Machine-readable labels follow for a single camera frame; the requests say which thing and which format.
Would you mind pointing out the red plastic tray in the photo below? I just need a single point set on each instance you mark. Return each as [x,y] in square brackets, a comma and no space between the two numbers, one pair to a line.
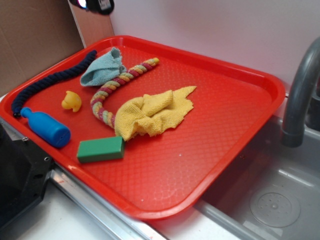
[159,176]

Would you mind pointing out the brown cardboard panel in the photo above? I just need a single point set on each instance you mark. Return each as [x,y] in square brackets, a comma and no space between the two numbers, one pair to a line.
[37,34]

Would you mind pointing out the yellow rubber duck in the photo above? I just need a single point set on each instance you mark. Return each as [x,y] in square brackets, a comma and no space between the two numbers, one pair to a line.
[71,101]

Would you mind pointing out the yellow cloth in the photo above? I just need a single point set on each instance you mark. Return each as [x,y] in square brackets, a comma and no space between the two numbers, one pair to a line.
[153,114]

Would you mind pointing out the green rectangular block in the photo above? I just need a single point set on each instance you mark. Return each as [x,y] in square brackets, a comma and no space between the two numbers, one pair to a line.
[103,149]

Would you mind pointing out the grey plastic sink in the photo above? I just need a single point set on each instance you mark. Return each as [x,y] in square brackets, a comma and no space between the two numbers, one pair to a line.
[269,191]

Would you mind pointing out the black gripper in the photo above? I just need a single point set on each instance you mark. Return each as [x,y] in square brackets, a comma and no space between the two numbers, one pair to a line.
[102,7]

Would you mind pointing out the blue plastic bottle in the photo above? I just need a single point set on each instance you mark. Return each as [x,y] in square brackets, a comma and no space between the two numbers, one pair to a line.
[47,128]

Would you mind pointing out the grey faucet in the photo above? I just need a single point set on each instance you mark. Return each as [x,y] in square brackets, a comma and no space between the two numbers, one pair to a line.
[303,104]

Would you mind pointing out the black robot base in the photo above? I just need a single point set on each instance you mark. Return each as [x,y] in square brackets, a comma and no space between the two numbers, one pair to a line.
[24,171]

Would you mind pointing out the light blue cloth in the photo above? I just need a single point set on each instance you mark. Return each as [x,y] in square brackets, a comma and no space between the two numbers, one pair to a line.
[103,69]

